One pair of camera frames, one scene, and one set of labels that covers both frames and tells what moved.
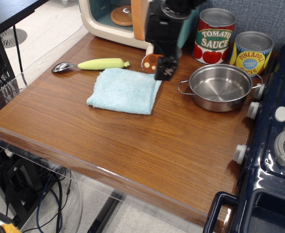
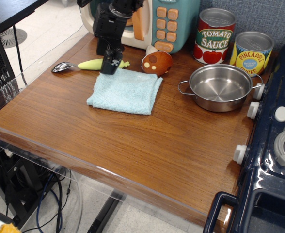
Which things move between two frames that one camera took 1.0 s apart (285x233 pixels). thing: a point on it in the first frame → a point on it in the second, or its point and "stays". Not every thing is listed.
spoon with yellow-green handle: (94, 64) stays
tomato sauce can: (216, 27) stays
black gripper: (163, 32) → (108, 29)
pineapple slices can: (252, 51) stays
